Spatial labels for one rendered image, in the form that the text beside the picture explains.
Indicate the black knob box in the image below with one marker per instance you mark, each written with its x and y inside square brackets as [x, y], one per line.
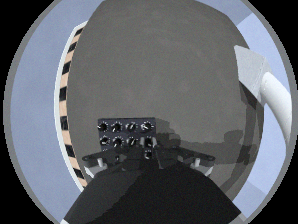
[123, 132]

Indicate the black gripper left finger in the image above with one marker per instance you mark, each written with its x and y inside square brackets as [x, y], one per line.
[105, 159]

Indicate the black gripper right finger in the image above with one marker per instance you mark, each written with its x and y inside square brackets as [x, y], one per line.
[169, 159]

